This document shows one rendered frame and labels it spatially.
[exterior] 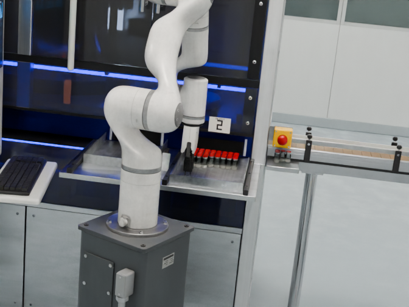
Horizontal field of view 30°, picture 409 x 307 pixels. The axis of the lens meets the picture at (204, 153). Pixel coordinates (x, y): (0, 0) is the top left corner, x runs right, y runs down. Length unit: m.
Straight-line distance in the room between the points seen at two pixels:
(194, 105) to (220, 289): 0.93
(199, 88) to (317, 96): 5.08
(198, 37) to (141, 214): 0.63
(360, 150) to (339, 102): 4.53
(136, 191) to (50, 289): 1.23
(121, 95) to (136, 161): 0.19
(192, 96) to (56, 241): 1.01
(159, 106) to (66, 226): 1.21
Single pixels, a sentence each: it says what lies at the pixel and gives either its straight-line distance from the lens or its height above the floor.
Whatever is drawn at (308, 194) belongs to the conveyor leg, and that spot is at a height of 0.73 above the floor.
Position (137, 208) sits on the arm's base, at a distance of 2.26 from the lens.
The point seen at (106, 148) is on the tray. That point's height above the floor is 0.88.
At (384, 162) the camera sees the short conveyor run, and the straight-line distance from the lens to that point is 3.15.
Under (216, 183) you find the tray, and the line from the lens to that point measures 2.66.
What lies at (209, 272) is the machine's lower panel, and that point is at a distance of 3.20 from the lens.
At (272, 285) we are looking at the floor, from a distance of 4.08.
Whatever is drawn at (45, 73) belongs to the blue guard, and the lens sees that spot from 3.10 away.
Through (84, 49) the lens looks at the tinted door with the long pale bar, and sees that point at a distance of 3.05.
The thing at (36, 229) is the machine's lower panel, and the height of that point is 0.48.
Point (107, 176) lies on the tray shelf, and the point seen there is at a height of 0.88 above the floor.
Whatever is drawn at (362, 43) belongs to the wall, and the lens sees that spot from 7.59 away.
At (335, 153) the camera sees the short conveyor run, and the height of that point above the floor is 0.93.
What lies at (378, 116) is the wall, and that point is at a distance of 7.72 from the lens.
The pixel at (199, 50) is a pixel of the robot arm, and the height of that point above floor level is 1.36.
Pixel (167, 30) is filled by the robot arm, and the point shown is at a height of 1.45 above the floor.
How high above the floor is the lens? 1.73
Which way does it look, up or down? 16 degrees down
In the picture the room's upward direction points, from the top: 6 degrees clockwise
